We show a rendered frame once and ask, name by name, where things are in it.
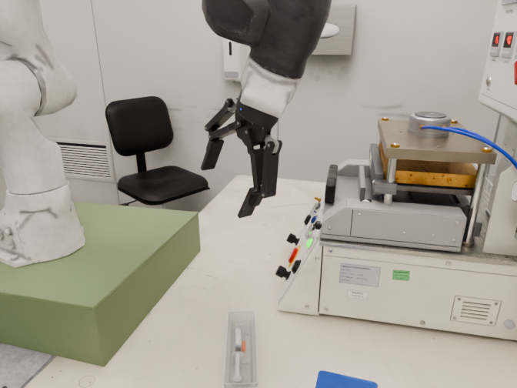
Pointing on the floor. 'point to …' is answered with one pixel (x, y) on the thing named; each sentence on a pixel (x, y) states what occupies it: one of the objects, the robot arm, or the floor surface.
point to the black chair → (193, 182)
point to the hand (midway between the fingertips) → (226, 186)
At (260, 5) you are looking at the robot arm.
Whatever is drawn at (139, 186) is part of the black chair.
